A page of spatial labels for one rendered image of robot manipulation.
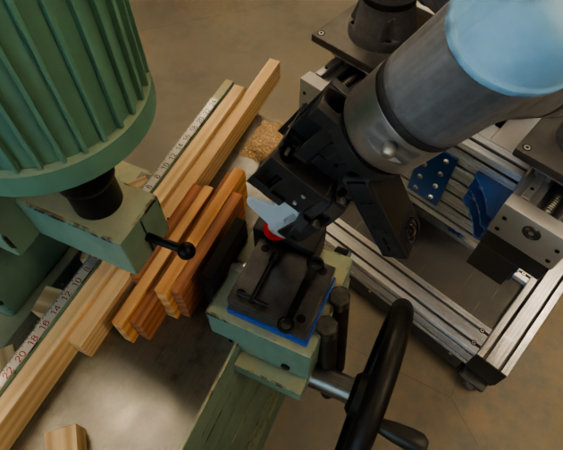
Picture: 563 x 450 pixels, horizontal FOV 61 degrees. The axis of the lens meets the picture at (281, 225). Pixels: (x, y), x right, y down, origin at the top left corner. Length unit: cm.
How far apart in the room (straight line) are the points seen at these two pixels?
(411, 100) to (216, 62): 212
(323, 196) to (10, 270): 51
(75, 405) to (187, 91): 179
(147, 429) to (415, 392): 109
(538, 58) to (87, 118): 27
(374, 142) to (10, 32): 22
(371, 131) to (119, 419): 44
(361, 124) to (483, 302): 121
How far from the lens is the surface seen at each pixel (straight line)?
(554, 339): 180
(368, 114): 33
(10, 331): 83
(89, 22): 34
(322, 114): 36
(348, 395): 68
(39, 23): 32
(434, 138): 32
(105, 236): 52
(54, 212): 55
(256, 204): 49
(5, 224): 59
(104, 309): 63
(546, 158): 100
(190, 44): 252
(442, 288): 148
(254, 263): 55
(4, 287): 79
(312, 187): 40
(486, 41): 28
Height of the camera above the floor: 148
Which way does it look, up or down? 57 degrees down
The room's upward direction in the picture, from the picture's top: straight up
